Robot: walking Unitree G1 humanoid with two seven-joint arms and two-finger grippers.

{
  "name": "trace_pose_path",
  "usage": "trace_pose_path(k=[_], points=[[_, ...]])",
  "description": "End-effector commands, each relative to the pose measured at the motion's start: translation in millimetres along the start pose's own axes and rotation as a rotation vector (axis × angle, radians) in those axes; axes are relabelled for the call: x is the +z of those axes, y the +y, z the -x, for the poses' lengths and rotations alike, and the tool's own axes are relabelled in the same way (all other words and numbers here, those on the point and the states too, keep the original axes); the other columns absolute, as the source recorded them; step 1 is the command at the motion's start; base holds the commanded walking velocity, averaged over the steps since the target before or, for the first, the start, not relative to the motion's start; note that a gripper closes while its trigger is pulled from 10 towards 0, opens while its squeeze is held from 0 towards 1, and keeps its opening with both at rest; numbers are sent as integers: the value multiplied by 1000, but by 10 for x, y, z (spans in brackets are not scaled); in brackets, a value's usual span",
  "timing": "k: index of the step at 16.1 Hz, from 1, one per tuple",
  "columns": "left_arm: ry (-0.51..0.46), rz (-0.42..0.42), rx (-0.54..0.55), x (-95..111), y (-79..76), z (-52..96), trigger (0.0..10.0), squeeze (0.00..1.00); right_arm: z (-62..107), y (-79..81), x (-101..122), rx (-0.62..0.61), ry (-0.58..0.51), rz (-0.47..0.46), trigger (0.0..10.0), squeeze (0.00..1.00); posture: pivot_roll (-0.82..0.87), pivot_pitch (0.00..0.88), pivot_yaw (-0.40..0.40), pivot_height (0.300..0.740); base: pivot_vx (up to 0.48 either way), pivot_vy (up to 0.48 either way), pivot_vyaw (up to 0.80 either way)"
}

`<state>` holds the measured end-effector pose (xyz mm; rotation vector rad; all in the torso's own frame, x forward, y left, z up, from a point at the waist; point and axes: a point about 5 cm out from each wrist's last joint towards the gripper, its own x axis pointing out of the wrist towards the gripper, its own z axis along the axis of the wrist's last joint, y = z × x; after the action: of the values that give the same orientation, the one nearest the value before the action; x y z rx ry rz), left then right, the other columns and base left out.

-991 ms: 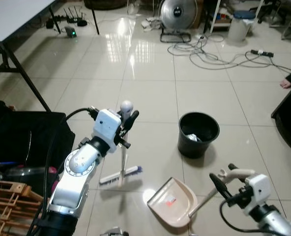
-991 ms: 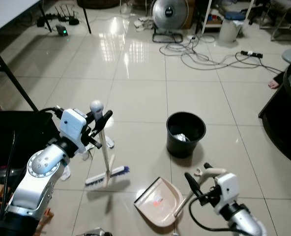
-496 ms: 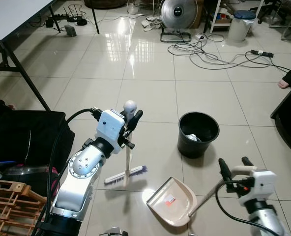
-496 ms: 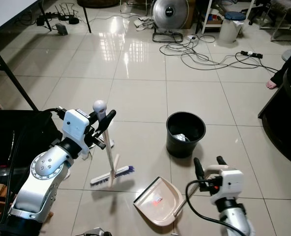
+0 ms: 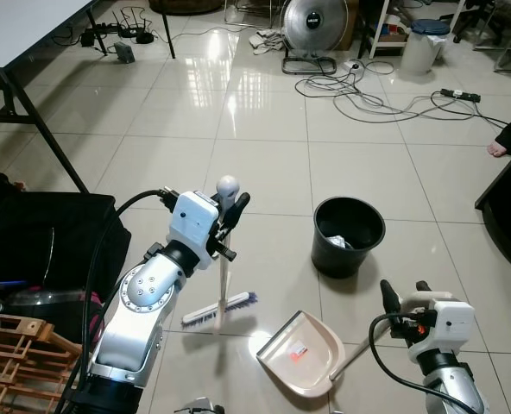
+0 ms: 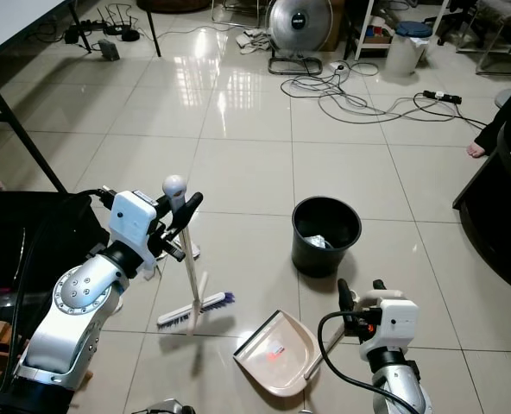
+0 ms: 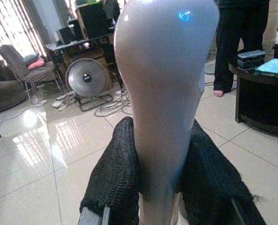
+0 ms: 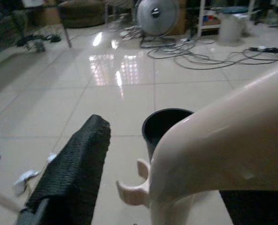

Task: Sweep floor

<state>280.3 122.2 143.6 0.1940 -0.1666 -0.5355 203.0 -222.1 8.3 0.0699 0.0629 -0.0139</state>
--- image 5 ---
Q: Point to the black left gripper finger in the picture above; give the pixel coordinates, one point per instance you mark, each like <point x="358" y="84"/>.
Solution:
<point x="218" y="207"/>
<point x="237" y="211"/>

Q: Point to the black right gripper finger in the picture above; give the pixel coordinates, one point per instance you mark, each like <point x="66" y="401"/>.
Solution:
<point x="424" y="287"/>
<point x="393" y="302"/>

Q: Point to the silver floor fan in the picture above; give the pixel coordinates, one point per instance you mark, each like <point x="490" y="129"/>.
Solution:
<point x="314" y="26"/>

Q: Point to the black plastic bucket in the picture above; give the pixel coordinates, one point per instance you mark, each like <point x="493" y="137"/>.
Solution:
<point x="337" y="263"/>

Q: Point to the crumpled white trash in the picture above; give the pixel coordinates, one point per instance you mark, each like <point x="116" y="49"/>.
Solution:
<point x="342" y="241"/>

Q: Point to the small white red wrapper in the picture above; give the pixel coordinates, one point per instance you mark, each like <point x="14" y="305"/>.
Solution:
<point x="298" y="351"/>

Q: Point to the black low table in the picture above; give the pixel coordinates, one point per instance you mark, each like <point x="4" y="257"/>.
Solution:
<point x="507" y="216"/>

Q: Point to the silver robot left leg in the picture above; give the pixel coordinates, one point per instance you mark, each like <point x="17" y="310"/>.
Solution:
<point x="199" y="406"/>

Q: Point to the black bag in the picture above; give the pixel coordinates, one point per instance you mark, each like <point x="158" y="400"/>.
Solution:
<point x="40" y="241"/>

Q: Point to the grey power adapter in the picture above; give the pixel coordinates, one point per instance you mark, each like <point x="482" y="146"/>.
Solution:
<point x="123" y="53"/>

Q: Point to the black power strip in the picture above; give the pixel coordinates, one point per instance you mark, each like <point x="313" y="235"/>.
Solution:
<point x="460" y="95"/>

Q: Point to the brown armchair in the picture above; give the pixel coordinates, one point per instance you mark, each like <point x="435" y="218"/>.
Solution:
<point x="186" y="5"/>

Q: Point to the white shelf rack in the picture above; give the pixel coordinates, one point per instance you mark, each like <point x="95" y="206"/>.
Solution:
<point x="392" y="39"/>

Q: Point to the wooden slatted rack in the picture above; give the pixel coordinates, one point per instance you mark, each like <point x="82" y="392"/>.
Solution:
<point x="22" y="362"/>

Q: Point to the white bin with blue lid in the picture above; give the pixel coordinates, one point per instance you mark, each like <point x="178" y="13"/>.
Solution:
<point x="424" y="52"/>

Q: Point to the grey chair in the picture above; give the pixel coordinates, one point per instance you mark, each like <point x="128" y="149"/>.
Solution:
<point x="510" y="10"/>

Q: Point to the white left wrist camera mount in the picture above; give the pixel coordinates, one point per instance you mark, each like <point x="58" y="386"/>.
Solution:
<point x="192" y="226"/>

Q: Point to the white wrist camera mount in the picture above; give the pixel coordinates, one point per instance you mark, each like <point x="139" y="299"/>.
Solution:
<point x="456" y="328"/>
<point x="192" y="226"/>

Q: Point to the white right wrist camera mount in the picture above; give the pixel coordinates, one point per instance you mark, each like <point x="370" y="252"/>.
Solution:
<point x="456" y="328"/>

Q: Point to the grey-top black-frame table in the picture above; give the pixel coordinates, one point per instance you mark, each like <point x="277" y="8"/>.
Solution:
<point x="22" y="30"/>

